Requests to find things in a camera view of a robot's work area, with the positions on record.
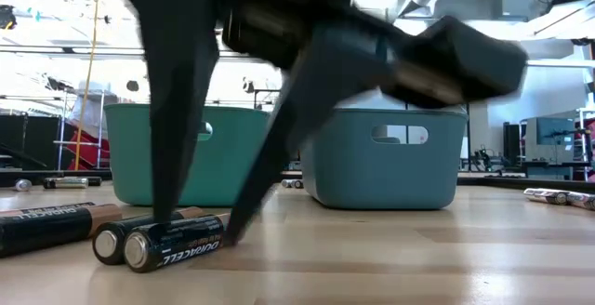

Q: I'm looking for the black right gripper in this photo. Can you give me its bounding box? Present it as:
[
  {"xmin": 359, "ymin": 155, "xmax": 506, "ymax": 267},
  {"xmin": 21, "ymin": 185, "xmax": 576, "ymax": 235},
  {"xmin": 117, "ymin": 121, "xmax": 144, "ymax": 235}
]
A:
[{"xmin": 73, "ymin": 0, "xmax": 529, "ymax": 245}]

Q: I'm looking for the green plastic bin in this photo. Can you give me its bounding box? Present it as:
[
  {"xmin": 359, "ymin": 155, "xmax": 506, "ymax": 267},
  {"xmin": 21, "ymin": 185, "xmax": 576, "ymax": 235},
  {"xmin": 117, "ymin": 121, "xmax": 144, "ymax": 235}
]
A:
[{"xmin": 103, "ymin": 103, "xmax": 271, "ymax": 207}]

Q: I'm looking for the blue plastic bin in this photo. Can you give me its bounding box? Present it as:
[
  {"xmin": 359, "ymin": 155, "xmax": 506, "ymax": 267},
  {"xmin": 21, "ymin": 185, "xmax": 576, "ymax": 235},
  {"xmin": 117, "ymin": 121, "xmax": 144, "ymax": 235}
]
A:
[{"xmin": 300, "ymin": 106, "xmax": 469, "ymax": 211}]

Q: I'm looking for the red machine part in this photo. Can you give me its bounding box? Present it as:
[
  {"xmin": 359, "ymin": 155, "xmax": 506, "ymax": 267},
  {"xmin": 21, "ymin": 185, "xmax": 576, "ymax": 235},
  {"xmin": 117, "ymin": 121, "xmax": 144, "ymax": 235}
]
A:
[{"xmin": 68, "ymin": 129, "xmax": 112, "ymax": 172}]

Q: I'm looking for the black partition panel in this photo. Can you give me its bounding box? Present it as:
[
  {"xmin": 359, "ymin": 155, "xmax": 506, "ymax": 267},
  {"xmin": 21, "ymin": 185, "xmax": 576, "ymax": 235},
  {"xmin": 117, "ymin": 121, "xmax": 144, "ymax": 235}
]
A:
[{"xmin": 0, "ymin": 113, "xmax": 61, "ymax": 171}]

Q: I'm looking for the black box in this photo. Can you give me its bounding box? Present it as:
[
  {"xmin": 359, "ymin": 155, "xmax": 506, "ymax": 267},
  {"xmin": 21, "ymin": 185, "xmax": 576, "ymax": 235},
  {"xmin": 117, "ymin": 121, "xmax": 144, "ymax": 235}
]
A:
[{"xmin": 503, "ymin": 122, "xmax": 525, "ymax": 166}]

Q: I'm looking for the grey monitor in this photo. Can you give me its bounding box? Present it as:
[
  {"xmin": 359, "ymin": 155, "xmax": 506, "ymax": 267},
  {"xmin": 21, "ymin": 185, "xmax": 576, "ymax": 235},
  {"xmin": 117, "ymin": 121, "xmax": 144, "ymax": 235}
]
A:
[{"xmin": 523, "ymin": 116, "xmax": 577, "ymax": 166}]

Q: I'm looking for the yellow hanging strap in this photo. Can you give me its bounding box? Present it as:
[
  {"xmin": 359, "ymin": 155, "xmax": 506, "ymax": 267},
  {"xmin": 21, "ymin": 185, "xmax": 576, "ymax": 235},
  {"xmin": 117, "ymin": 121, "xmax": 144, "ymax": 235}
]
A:
[{"xmin": 75, "ymin": 0, "xmax": 101, "ymax": 172}]

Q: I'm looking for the black aluminium table frame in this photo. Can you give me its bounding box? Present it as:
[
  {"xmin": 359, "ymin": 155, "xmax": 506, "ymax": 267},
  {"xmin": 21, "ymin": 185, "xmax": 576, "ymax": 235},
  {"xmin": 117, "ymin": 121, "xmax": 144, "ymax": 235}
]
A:
[{"xmin": 0, "ymin": 168, "xmax": 595, "ymax": 193}]

